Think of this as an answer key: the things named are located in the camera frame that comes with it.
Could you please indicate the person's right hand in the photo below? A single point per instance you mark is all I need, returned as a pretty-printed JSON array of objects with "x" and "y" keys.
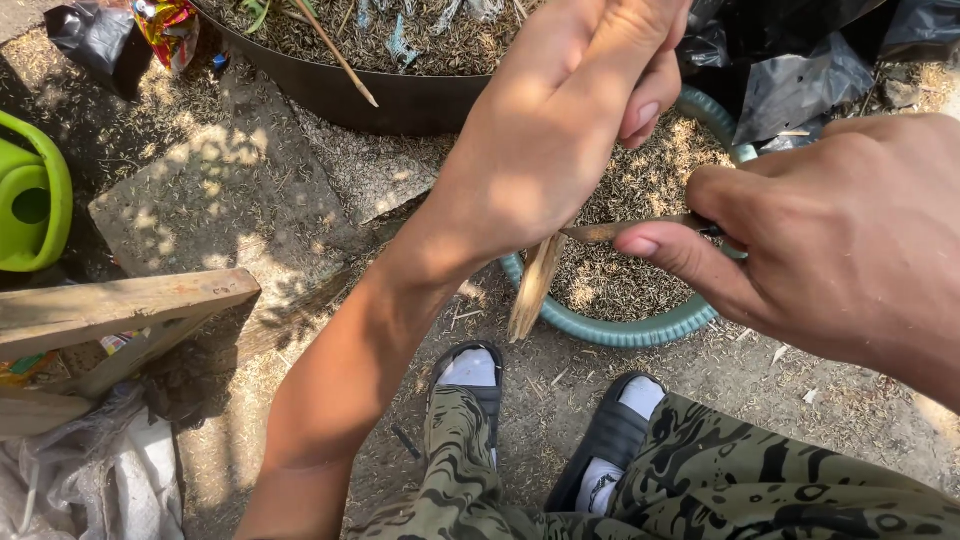
[{"x": 840, "y": 240}]

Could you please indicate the person's left hand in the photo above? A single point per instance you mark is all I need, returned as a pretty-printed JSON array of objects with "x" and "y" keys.
[{"x": 532, "y": 135}]

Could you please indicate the split wooden stick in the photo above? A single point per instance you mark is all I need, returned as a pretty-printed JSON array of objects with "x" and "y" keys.
[{"x": 534, "y": 289}]

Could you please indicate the large black round tub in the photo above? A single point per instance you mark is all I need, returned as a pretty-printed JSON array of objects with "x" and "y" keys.
[{"x": 405, "y": 101}]

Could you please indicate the blue plastic strip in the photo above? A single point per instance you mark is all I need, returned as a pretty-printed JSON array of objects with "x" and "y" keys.
[{"x": 399, "y": 45}]

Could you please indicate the heap of black plastic bags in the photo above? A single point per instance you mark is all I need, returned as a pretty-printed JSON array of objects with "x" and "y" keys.
[{"x": 795, "y": 75}]

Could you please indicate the thin pointed wooden stick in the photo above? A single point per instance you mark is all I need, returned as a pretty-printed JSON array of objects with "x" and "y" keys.
[{"x": 341, "y": 60}]

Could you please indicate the teal plastic basin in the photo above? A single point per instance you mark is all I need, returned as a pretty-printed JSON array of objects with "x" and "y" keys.
[{"x": 637, "y": 334}]

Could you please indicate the white sock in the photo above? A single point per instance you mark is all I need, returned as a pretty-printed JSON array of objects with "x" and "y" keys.
[
  {"x": 600, "y": 480},
  {"x": 469, "y": 369}
]

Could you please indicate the black slide sandal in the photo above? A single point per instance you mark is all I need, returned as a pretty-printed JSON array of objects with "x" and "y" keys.
[
  {"x": 611, "y": 435},
  {"x": 487, "y": 396}
]

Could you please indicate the green camouflage trousers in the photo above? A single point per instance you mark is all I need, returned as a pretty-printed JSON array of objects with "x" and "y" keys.
[{"x": 735, "y": 487}]

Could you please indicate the red yellow foil wrapper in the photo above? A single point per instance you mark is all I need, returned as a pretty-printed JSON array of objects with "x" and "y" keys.
[{"x": 171, "y": 30}]

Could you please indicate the small black plastic bag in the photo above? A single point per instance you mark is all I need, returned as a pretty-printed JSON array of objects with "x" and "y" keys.
[{"x": 97, "y": 37}]

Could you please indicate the green plastic watering can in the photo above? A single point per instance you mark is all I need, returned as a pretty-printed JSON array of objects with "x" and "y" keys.
[{"x": 34, "y": 187}]

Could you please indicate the white woven sack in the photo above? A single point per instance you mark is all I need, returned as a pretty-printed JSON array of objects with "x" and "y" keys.
[{"x": 112, "y": 480}]

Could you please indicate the colourful packet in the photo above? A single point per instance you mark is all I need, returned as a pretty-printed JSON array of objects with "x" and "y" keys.
[{"x": 30, "y": 365}]

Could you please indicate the weathered wooden frame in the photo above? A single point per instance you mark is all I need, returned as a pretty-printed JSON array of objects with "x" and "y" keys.
[{"x": 112, "y": 304}]

